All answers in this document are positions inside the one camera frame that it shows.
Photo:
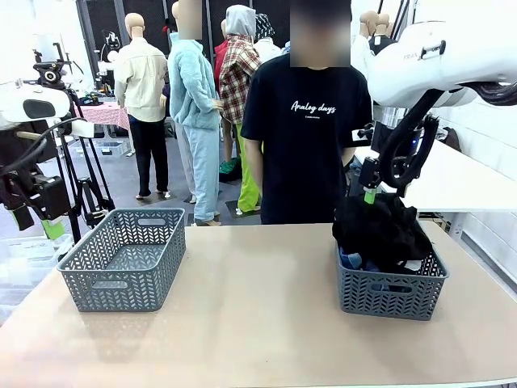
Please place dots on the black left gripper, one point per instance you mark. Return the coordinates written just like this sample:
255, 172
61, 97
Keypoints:
18, 186

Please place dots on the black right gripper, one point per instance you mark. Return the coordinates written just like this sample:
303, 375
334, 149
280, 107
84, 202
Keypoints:
389, 139

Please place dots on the blue denim jeans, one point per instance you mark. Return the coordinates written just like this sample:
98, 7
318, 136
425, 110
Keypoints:
350, 258

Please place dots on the white garment black trim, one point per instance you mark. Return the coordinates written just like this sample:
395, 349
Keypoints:
412, 265

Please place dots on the grey plastic woven basket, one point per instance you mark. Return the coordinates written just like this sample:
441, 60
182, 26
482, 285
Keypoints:
121, 258
387, 303

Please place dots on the person left forearm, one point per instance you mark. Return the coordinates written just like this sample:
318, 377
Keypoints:
349, 153

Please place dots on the person right forearm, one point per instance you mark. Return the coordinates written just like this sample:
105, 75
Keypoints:
253, 161

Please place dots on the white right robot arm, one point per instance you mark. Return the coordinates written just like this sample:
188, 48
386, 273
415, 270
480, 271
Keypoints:
444, 60

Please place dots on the black stool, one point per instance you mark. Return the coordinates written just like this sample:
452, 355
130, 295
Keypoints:
354, 184

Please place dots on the clear plastic storage box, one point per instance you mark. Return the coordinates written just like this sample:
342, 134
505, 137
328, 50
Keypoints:
28, 262

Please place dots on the dark brown bag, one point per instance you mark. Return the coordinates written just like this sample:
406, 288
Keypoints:
452, 139

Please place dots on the white background table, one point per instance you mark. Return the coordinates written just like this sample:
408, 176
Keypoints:
464, 182

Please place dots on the person in black t-shirt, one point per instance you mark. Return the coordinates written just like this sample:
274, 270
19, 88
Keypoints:
303, 169

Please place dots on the small clear floor bin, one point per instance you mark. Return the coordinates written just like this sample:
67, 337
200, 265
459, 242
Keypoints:
119, 147

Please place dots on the red checkered tablecloth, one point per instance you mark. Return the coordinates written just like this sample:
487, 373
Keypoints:
105, 113

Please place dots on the mannequin in white shirt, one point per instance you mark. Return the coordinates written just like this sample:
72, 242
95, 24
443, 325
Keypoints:
360, 52

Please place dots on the mannequin in black shirt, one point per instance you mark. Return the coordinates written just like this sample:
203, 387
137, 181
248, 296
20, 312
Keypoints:
383, 42

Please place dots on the mannequin in neon green trousers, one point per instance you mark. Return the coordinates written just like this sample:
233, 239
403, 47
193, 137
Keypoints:
248, 190

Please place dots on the green cloth on floor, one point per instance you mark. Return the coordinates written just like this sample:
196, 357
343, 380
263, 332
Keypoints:
229, 166

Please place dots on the mannequin in cream shirt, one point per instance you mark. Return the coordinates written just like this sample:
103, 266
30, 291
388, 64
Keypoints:
141, 77

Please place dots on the mannequin with patterned hat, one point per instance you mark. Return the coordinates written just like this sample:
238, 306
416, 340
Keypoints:
268, 48

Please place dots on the mannequin in plaid hooded shirt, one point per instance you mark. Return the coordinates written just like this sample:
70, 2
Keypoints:
238, 68

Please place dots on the mannequin in blue fleece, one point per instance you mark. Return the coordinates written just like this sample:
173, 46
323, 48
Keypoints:
190, 89

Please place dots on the mannequin in red top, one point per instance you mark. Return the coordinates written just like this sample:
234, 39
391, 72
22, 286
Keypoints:
220, 56

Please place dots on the black camera tripod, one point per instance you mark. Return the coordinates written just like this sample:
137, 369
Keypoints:
50, 74

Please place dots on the black camera on stand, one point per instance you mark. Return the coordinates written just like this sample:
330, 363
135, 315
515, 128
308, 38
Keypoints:
110, 40

